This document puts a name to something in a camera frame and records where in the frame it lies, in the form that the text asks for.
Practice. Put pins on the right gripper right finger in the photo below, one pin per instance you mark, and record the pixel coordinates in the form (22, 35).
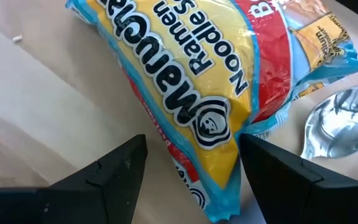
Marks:
(291, 193)

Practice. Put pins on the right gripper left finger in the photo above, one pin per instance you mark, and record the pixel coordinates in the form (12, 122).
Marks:
(73, 202)

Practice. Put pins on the small white crumb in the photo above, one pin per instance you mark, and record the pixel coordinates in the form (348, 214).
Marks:
(17, 38)

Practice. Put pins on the yellow Maruchan ramen packet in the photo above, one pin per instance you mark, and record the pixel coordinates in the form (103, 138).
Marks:
(197, 62)

